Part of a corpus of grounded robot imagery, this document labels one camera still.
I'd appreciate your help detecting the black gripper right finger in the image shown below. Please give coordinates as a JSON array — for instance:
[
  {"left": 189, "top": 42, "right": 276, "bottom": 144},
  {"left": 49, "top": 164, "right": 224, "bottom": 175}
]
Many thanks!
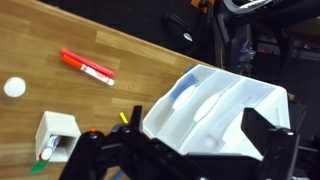
[{"left": 240, "top": 107, "right": 300, "bottom": 180}]

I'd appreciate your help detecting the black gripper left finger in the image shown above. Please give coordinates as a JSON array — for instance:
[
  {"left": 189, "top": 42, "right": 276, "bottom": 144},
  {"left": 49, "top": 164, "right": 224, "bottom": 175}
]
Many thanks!
[{"left": 59, "top": 105, "right": 148, "bottom": 180}]

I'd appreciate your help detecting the translucent white drawer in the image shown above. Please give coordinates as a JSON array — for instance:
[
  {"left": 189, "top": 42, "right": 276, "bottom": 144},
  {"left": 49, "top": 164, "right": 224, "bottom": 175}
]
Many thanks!
[
  {"left": 181, "top": 78, "right": 278, "bottom": 158},
  {"left": 166, "top": 70, "right": 243, "bottom": 148}
]

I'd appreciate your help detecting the translucent drawer with blue contents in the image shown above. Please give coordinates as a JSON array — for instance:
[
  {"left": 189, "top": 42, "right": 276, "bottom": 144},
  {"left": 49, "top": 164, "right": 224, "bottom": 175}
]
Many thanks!
[{"left": 143, "top": 64, "right": 218, "bottom": 139}]

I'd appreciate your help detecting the yellow marker pen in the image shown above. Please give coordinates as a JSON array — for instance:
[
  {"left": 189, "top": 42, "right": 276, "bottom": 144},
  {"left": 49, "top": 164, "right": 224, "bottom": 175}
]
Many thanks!
[{"left": 119, "top": 112, "right": 130, "bottom": 125}]

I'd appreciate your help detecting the white plastic divided tray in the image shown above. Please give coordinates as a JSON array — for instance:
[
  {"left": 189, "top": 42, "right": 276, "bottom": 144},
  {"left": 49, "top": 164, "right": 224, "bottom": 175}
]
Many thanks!
[{"left": 142, "top": 63, "right": 291, "bottom": 162}]

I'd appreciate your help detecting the orange and white marker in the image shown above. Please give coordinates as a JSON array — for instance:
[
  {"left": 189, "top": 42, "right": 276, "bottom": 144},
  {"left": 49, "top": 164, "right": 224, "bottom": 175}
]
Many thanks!
[{"left": 60, "top": 54, "right": 116, "bottom": 87}]

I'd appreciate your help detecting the blue marker pen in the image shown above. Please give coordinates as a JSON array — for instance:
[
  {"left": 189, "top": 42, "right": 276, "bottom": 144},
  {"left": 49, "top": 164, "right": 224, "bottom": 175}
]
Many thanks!
[{"left": 112, "top": 171, "right": 126, "bottom": 180}]

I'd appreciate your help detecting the red marker pen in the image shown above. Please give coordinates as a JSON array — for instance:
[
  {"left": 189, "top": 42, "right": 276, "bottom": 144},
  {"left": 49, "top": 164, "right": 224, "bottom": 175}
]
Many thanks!
[{"left": 60, "top": 48, "right": 116, "bottom": 79}]

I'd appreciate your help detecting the white square pen holder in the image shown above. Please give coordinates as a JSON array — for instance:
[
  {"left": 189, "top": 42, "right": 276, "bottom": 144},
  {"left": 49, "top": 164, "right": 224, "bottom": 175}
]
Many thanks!
[{"left": 34, "top": 110, "right": 82, "bottom": 164}]

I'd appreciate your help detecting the white marker with red cap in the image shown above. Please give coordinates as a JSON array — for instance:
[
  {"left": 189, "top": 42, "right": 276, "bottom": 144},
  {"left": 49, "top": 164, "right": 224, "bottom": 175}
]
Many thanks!
[{"left": 39, "top": 134, "right": 62, "bottom": 162}]

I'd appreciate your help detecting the white round cap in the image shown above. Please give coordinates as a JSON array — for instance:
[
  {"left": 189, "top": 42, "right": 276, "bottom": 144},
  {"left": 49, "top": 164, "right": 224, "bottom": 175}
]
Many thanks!
[{"left": 3, "top": 76, "right": 27, "bottom": 99}]

